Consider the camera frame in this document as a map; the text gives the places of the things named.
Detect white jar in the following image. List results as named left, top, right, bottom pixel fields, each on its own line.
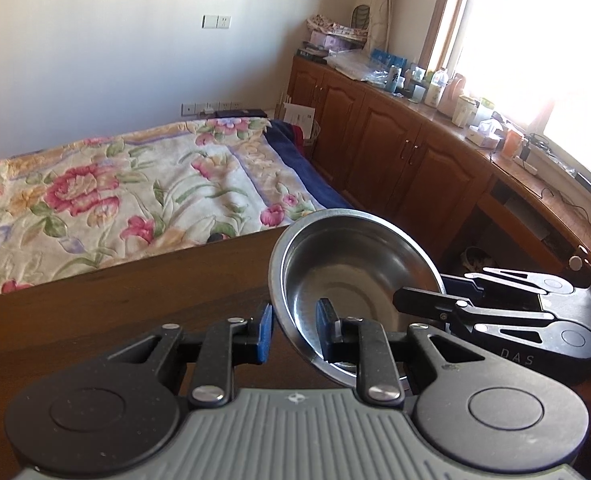
left=452, top=96, right=479, bottom=127

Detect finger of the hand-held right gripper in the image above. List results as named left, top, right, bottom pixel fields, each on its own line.
left=444, top=267, right=573, bottom=296
left=393, top=286, right=559, bottom=338

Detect patterned curtain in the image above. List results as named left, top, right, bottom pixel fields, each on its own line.
left=365, top=0, right=400, bottom=56

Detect dark books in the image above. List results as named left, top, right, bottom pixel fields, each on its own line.
left=297, top=42, right=329, bottom=63

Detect floral cloth pile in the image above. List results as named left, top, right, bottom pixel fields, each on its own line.
left=306, top=14, right=369, bottom=38

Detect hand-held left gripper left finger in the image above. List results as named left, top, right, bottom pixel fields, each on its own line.
left=120, top=302, right=275, bottom=408

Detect orange cup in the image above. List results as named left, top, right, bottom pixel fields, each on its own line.
left=502, top=127, right=525, bottom=157

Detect white plastic bottle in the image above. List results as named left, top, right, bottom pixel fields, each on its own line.
left=424, top=67, right=449, bottom=107

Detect wooden cabinet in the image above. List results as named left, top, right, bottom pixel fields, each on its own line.
left=288, top=55, right=591, bottom=281

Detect pink container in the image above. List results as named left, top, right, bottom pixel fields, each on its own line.
left=438, top=74, right=467, bottom=116

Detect stainless steel bowl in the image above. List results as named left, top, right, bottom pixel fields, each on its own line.
left=268, top=208, right=447, bottom=390

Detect floral blanket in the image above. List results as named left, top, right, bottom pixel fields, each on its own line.
left=0, top=116, right=326, bottom=302

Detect dark blue blanket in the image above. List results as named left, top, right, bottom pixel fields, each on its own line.
left=262, top=119, right=353, bottom=211

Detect clear plastic bags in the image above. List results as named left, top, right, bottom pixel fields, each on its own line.
left=325, top=50, right=391, bottom=83

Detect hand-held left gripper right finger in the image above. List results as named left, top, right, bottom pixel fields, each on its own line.
left=315, top=298, right=481, bottom=405

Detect row of wall outlets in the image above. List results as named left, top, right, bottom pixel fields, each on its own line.
left=182, top=101, right=243, bottom=117

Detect blue boxes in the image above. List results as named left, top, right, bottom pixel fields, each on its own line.
left=370, top=49, right=407, bottom=69

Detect tissue pack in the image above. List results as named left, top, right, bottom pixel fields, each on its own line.
left=467, top=120, right=505, bottom=149

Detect window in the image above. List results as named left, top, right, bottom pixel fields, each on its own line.
left=425, top=0, right=591, bottom=171

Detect white power strip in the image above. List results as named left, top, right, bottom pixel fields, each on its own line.
left=514, top=152, right=541, bottom=174

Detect white paper box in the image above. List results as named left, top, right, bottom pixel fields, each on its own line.
left=282, top=102, right=317, bottom=136

